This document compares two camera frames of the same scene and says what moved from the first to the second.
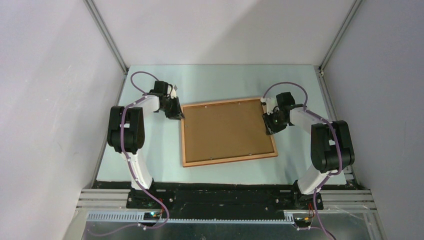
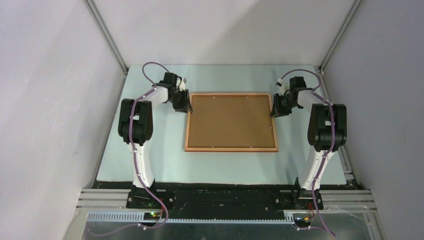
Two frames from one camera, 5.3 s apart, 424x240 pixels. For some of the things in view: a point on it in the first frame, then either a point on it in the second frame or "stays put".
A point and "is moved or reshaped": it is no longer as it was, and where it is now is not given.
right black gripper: [270, 129] to [277, 111]
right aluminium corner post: [321, 68] stays put
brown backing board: [226, 130] is moved or reshaped
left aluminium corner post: [90, 6] stays put
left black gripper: [177, 114] to [185, 106]
